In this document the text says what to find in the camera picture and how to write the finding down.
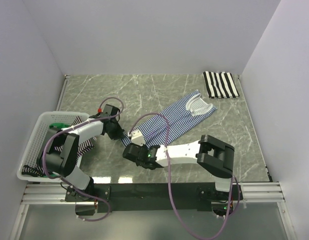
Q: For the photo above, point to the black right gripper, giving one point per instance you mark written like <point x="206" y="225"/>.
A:
<point x="145" y="146"/>

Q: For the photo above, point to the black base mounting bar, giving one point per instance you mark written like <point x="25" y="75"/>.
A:
<point x="199" y="196"/>

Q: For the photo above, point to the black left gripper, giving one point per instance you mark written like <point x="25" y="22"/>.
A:
<point x="119" y="133"/>

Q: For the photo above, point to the green garment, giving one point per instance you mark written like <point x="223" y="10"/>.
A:
<point x="58" y="125"/>

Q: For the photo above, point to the folded black white tank top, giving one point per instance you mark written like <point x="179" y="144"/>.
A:
<point x="220" y="85"/>

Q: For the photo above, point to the blue white striped tank top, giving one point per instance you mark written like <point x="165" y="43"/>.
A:
<point x="182" y="115"/>

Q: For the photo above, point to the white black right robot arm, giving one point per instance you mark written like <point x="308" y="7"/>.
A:
<point x="212" y="154"/>

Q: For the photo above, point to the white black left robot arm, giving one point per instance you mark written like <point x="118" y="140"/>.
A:
<point x="63" y="146"/>

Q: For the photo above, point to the white plastic laundry basket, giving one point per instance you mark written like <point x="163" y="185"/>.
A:
<point x="37" y="137"/>

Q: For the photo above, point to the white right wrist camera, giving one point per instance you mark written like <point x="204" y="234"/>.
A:
<point x="136" y="137"/>

